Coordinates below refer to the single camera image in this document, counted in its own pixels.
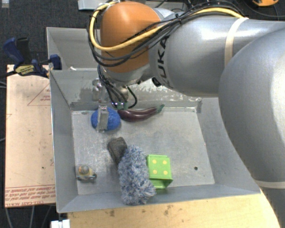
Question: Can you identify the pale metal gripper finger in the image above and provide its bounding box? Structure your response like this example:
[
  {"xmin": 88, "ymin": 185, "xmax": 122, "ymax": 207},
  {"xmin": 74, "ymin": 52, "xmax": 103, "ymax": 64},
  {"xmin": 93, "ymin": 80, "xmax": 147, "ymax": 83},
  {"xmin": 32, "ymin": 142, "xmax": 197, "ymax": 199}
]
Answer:
[
  {"xmin": 97, "ymin": 105, "xmax": 103, "ymax": 132},
  {"xmin": 102, "ymin": 106, "xmax": 109, "ymax": 131}
]

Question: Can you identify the purple toy eggplant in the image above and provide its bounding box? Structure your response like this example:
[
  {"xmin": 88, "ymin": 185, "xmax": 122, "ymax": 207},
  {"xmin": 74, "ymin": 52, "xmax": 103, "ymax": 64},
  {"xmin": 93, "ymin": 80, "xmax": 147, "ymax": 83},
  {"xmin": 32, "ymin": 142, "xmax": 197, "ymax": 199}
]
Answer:
[{"xmin": 117, "ymin": 104, "xmax": 165, "ymax": 123}]

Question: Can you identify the grey metal bin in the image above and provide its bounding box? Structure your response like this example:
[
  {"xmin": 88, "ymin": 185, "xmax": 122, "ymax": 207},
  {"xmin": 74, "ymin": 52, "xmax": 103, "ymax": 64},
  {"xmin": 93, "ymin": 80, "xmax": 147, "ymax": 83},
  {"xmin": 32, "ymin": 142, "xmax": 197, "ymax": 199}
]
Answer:
[{"xmin": 46, "ymin": 27, "xmax": 262, "ymax": 214}]

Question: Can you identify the green box with yellow dots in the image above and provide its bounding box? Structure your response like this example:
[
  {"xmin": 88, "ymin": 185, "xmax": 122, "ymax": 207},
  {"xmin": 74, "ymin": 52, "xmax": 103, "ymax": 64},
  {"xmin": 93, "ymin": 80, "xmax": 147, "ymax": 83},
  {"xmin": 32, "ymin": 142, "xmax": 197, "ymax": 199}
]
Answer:
[{"xmin": 146, "ymin": 154, "xmax": 174, "ymax": 190}]

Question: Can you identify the brown cardboard board, red print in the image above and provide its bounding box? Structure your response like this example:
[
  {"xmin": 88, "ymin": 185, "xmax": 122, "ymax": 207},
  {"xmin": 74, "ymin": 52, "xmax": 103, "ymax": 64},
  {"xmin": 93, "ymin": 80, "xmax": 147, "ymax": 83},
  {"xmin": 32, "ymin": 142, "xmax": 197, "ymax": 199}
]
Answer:
[{"xmin": 4, "ymin": 64, "xmax": 57, "ymax": 209}]

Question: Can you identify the small grey and yellow toy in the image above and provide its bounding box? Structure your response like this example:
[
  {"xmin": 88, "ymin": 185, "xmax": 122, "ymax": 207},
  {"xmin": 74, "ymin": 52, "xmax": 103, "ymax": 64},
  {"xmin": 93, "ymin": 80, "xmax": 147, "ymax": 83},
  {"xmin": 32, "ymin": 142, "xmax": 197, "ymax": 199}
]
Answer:
[{"xmin": 75, "ymin": 164, "xmax": 97, "ymax": 183}]

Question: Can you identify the blue and white fluffy duster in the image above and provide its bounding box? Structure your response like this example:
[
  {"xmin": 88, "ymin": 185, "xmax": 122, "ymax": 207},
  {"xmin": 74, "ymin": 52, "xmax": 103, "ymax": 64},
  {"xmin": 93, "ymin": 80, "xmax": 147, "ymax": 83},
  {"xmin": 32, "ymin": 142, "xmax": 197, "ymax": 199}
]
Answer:
[{"xmin": 117, "ymin": 144, "xmax": 157, "ymax": 206}]

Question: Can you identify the dark grey-brown block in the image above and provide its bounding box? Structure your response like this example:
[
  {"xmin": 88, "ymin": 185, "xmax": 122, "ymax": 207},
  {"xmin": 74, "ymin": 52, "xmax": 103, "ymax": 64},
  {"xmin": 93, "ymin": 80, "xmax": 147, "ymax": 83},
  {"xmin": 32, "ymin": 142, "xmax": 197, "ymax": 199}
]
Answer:
[{"xmin": 107, "ymin": 136, "xmax": 128, "ymax": 166}]

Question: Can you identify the blue round sponge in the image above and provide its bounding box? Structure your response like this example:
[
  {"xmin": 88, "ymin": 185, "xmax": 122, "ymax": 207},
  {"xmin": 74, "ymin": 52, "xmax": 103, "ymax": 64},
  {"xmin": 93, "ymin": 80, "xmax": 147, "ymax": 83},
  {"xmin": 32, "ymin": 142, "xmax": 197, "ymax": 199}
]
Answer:
[{"xmin": 90, "ymin": 107, "xmax": 122, "ymax": 132}]

